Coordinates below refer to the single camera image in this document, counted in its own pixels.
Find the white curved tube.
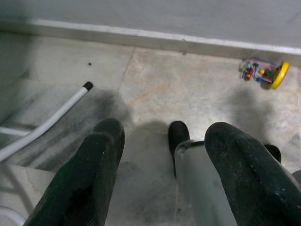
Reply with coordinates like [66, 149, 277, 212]
[0, 206, 25, 226]

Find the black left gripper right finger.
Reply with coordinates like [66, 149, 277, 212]
[204, 121, 301, 226]

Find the white tube with black cap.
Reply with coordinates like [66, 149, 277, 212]
[0, 81, 94, 162]

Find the grey stone skirting board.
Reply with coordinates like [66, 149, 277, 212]
[0, 18, 301, 68]

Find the white metal crossbar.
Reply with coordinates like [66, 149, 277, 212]
[0, 126, 30, 137]

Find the colourful bead toy yellow base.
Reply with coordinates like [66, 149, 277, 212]
[239, 56, 290, 90]

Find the silver robot lower leg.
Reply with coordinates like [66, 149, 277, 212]
[174, 139, 238, 226]

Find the black robot foot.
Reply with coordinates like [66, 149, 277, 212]
[263, 144, 282, 163]
[167, 121, 191, 178]

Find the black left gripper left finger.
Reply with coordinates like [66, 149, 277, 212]
[23, 118, 125, 226]

